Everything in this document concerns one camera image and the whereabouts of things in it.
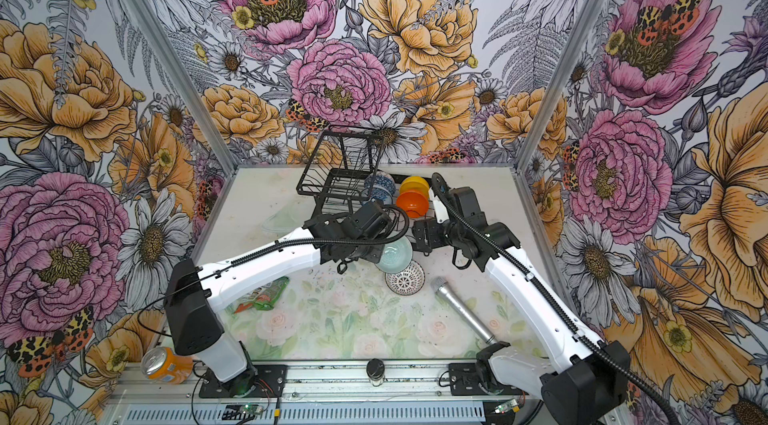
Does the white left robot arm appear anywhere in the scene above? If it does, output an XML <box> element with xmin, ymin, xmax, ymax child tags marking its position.
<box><xmin>163</xmin><ymin>201</ymin><xmax>410</xmax><ymax>389</ymax></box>

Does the green snack packet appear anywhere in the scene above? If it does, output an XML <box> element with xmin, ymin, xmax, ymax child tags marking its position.
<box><xmin>232</xmin><ymin>277</ymin><xmax>289</xmax><ymax>314</ymax></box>

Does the aluminium corner post right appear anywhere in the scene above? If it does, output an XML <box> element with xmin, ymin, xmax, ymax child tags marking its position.
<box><xmin>515</xmin><ymin>0</ymin><xmax>608</xmax><ymax>172</ymax></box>

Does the brown petal pattern bowl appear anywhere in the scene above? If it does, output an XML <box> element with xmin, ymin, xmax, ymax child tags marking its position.
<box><xmin>385</xmin><ymin>260</ymin><xmax>426</xmax><ymax>296</ymax></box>

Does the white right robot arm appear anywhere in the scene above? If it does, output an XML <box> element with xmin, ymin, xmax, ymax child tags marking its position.
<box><xmin>413</xmin><ymin>174</ymin><xmax>630</xmax><ymax>424</ymax></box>

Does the yellow bowl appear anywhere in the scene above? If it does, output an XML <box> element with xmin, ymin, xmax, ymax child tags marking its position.
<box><xmin>400</xmin><ymin>176</ymin><xmax>430</xmax><ymax>198</ymax></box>

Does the mint green bowl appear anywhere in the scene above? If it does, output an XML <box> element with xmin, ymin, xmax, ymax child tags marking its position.
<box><xmin>376</xmin><ymin>236</ymin><xmax>413</xmax><ymax>274</ymax></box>

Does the aluminium corner post left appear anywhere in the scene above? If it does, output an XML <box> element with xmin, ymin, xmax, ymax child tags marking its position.
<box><xmin>124</xmin><ymin>0</ymin><xmax>238</xmax><ymax>177</ymax></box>

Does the orange drink can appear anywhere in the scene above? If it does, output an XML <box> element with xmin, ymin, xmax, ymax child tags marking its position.
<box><xmin>141</xmin><ymin>346</ymin><xmax>194</xmax><ymax>384</ymax></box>

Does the blue triangle pattern bowl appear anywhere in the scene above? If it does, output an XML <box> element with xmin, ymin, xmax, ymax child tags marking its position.
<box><xmin>371</xmin><ymin>170</ymin><xmax>397</xmax><ymax>194</ymax></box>

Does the white vented cable duct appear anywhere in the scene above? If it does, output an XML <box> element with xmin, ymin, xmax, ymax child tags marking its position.
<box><xmin>116</xmin><ymin>401</ymin><xmax>486</xmax><ymax>424</ymax></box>

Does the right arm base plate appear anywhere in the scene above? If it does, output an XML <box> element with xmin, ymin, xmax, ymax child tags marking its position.
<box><xmin>447</xmin><ymin>362</ymin><xmax>524</xmax><ymax>397</ymax></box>

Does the blue floral bowl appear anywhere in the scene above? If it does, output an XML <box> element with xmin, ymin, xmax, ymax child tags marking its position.
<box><xmin>369</xmin><ymin>185</ymin><xmax>394</xmax><ymax>205</ymax></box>

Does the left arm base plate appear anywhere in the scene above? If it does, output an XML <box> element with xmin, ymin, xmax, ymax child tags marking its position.
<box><xmin>198</xmin><ymin>364</ymin><xmax>288</xmax><ymax>399</ymax></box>

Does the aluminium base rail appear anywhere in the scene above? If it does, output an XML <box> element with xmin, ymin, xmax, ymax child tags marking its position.
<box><xmin>114</xmin><ymin>359</ymin><xmax>536</xmax><ymax>405</ymax></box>

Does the black corrugated left cable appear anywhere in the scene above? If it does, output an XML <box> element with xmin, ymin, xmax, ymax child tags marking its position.
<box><xmin>137</xmin><ymin>202</ymin><xmax>412</xmax><ymax>339</ymax></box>

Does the black corrugated right cable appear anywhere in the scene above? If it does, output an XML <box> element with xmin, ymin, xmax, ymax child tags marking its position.
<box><xmin>430</xmin><ymin>171</ymin><xmax>682</xmax><ymax>425</ymax></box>

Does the black corrugated cable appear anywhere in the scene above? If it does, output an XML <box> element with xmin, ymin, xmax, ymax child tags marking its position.
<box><xmin>137</xmin><ymin>202</ymin><xmax>412</xmax><ymax>339</ymax></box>
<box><xmin>430</xmin><ymin>171</ymin><xmax>682</xmax><ymax>425</ymax></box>

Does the silver microphone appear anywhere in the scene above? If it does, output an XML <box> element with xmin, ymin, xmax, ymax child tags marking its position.
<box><xmin>430</xmin><ymin>276</ymin><xmax>497</xmax><ymax>345</ymax></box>

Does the small black knob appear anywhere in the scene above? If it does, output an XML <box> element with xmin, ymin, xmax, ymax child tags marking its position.
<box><xmin>366</xmin><ymin>358</ymin><xmax>386</xmax><ymax>387</ymax></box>

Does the orange bowl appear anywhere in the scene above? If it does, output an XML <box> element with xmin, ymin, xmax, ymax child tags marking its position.
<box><xmin>395</xmin><ymin>189</ymin><xmax>430</xmax><ymax>219</ymax></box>

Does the aluminium corner post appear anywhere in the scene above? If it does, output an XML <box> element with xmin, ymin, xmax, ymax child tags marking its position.
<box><xmin>124</xmin><ymin>0</ymin><xmax>238</xmax><ymax>177</ymax></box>
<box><xmin>515</xmin><ymin>0</ymin><xmax>608</xmax><ymax>172</ymax></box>

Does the black wire dish rack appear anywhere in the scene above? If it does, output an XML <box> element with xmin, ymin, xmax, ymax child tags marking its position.
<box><xmin>296</xmin><ymin>127</ymin><xmax>418</xmax><ymax>246</ymax></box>

